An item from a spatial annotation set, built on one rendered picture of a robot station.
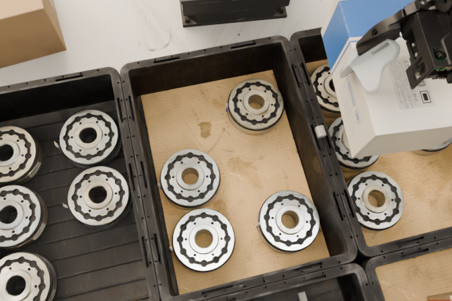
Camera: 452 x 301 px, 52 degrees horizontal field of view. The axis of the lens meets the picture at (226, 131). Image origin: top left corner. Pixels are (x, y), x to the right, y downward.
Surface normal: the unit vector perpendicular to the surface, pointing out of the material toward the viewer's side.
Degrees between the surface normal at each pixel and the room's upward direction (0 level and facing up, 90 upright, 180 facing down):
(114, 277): 0
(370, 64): 58
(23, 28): 90
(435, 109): 0
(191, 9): 90
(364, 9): 0
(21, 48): 90
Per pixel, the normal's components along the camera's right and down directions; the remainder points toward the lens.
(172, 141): 0.05, -0.35
